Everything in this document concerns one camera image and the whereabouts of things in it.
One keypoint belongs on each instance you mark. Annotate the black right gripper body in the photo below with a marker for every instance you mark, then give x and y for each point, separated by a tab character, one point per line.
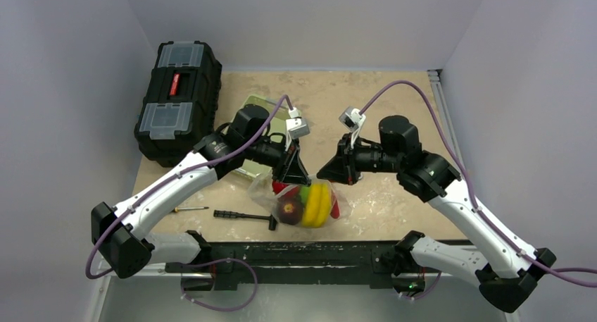
349	159

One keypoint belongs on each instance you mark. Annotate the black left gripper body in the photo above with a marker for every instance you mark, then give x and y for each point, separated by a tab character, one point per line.
267	152

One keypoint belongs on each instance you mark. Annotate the red tomato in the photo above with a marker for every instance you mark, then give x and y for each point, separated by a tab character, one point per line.
286	191

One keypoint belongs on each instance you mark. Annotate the pale green perforated basket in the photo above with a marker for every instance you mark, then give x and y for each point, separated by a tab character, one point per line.
276	132

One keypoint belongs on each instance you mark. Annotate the clear zip top bag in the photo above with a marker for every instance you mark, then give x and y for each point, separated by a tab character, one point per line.
260	191

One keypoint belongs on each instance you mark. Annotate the dark red apple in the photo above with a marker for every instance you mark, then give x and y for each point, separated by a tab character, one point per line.
289	211

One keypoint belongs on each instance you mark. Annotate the red chili pepper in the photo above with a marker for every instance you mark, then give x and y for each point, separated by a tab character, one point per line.
335	211

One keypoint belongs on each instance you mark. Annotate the yellow banana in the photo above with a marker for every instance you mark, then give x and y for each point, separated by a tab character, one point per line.
318	206

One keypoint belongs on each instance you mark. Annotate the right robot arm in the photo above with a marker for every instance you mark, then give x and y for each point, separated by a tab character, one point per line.
504	268

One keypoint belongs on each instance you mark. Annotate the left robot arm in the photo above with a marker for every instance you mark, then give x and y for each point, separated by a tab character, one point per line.
122	233

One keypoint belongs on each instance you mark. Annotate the black hammer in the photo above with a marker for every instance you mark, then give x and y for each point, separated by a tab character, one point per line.
272	222

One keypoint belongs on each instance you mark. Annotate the black plastic toolbox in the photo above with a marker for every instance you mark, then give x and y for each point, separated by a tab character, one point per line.
180	102

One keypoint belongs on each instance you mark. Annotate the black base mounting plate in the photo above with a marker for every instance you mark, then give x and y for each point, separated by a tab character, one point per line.
375	264

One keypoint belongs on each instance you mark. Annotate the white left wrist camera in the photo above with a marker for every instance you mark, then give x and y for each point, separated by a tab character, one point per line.
296	127

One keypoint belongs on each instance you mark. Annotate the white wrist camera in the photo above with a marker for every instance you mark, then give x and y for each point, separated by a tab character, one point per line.
296	127
353	119

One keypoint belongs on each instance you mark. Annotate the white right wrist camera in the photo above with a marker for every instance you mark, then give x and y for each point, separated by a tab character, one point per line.
353	119

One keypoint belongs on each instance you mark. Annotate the yellow handled screwdriver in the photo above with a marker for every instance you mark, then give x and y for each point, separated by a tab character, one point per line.
196	208

